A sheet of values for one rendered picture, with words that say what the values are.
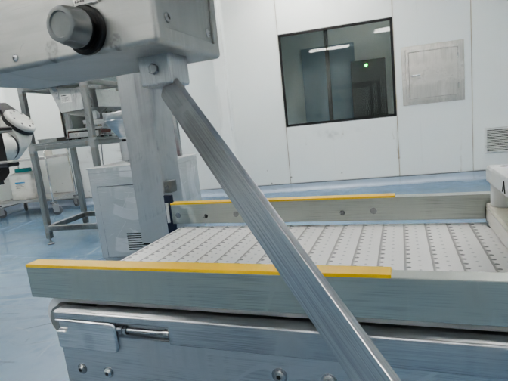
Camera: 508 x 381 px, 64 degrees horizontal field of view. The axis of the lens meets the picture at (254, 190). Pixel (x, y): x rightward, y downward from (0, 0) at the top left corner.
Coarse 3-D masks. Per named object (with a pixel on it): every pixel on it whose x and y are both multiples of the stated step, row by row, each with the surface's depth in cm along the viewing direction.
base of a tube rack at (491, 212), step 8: (488, 208) 48; (496, 208) 46; (504, 208) 46; (488, 216) 48; (496, 216) 44; (504, 216) 43; (488, 224) 48; (496, 224) 44; (504, 224) 41; (496, 232) 44; (504, 232) 41; (504, 240) 41
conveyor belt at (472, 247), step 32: (384, 224) 54; (416, 224) 52; (448, 224) 51; (480, 224) 49; (128, 256) 52; (160, 256) 50; (192, 256) 49; (224, 256) 48; (256, 256) 46; (320, 256) 44; (352, 256) 43; (384, 256) 42; (416, 256) 41; (448, 256) 40; (480, 256) 39; (384, 320) 30
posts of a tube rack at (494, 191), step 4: (492, 188) 47; (496, 188) 46; (492, 192) 47; (496, 192) 46; (500, 192) 46; (492, 196) 47; (496, 196) 46; (500, 196) 46; (504, 196) 46; (492, 200) 47; (496, 200) 46; (500, 200) 46; (504, 200) 46; (492, 204) 47; (496, 204) 46; (500, 204) 46; (504, 204) 46
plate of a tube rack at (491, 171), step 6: (486, 168) 48; (492, 168) 46; (498, 168) 45; (504, 168) 45; (486, 174) 48; (492, 174) 45; (498, 174) 42; (504, 174) 41; (486, 180) 48; (492, 180) 45; (498, 180) 42; (504, 180) 40; (498, 186) 42
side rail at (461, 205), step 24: (480, 192) 50; (192, 216) 64; (216, 216) 62; (240, 216) 61; (288, 216) 58; (312, 216) 57; (336, 216) 56; (360, 216) 55; (384, 216) 54; (408, 216) 53; (432, 216) 52; (456, 216) 51; (480, 216) 50
